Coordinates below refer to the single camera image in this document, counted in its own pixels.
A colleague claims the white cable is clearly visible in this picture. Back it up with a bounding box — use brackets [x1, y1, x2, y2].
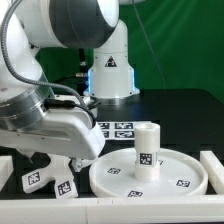
[131, 0, 165, 90]

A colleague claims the white round table top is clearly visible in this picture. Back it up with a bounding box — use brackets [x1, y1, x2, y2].
[89, 148, 208, 198]

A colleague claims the black cable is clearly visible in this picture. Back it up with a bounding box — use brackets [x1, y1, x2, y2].
[53, 73, 90, 86]

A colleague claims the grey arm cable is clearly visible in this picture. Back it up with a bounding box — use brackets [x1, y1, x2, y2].
[0, 0, 101, 128]

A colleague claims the white cross-shaped table base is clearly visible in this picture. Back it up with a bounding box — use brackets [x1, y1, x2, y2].
[22, 154, 78, 199]

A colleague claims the white U-shaped border frame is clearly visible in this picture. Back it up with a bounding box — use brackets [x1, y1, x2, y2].
[0, 150, 224, 224]

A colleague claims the white marker sheet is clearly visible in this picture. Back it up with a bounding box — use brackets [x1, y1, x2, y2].
[99, 121, 141, 140]

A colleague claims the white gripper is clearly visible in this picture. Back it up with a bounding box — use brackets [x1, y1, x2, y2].
[0, 109, 105, 172]

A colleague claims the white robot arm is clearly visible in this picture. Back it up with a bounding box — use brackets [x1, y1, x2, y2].
[0, 0, 139, 160]

